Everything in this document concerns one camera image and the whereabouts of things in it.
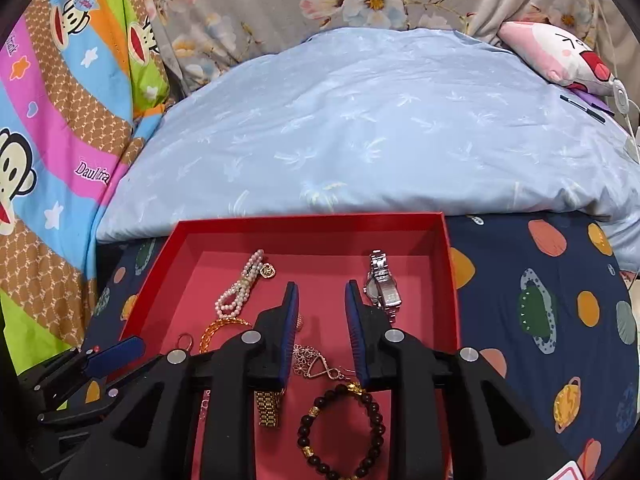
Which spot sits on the black pen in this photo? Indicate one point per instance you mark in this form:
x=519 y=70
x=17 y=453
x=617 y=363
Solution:
x=582 y=107

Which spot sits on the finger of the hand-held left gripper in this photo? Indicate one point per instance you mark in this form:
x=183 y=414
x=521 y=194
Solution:
x=115 y=355
x=80 y=404

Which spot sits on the red cardboard box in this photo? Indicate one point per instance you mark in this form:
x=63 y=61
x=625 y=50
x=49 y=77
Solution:
x=320 y=245

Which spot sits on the silver hoop earring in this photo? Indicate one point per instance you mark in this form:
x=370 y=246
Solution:
x=347 y=373

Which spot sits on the gold hoop earring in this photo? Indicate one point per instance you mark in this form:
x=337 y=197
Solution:
x=180 y=342

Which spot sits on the silver wrist watch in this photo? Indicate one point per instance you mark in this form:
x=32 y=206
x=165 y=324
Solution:
x=382 y=287

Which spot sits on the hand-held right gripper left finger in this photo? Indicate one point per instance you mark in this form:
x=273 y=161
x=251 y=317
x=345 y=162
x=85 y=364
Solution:
x=292 y=320

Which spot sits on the gold watch band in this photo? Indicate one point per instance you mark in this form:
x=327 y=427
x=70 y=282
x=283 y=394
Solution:
x=267 y=407

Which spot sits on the white pillow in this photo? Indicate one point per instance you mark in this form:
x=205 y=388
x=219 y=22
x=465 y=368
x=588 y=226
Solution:
x=350 y=125

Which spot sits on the navy planet print blanket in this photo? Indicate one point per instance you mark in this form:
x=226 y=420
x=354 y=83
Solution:
x=530 y=310

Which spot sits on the cartoon monkey blanket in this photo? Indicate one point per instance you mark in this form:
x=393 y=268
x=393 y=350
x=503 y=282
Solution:
x=55 y=135

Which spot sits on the pink cartoon pillow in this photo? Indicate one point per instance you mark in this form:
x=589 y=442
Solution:
x=555 y=55

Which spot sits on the silver and gold earring cluster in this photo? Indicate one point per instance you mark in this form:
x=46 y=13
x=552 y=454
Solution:
x=307 y=360

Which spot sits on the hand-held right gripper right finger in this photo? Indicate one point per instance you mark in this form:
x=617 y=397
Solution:
x=356 y=325

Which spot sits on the grey floral cloth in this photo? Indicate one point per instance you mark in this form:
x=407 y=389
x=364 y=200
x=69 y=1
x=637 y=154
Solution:
x=280 y=5

